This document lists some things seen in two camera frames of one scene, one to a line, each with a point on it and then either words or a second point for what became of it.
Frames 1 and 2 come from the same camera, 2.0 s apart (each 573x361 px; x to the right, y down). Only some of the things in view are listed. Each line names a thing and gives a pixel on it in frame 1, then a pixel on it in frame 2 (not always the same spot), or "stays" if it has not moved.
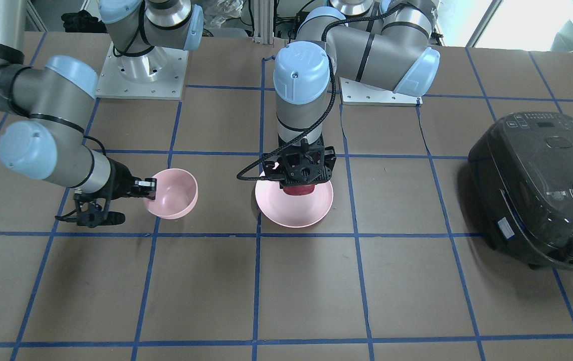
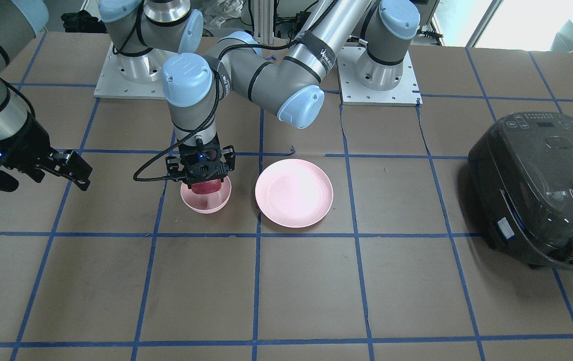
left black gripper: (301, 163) to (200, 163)
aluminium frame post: (263, 13) stays
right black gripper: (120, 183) to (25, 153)
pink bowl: (176, 194) to (207, 203)
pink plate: (292, 210) stays
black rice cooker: (540, 182) stays
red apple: (299, 190) to (207, 187)
